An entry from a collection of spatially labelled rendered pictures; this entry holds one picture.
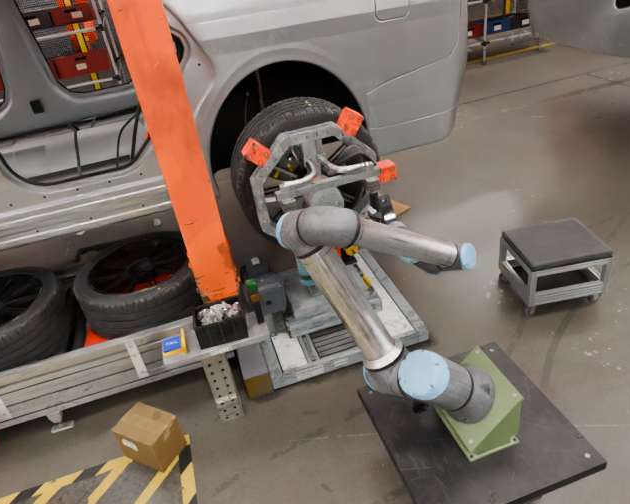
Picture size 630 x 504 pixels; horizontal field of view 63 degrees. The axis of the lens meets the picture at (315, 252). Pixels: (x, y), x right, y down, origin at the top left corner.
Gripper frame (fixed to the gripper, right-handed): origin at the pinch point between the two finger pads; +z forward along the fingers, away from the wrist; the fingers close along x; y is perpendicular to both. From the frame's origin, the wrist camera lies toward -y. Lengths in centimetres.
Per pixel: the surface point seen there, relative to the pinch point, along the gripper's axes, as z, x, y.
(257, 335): -12, -58, 38
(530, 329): -14, 71, 83
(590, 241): -4, 108, 48
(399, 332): 3, 9, 75
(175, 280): 36, -87, 33
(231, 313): -8, -66, 27
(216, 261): 9, -66, 12
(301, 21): 61, -4, -63
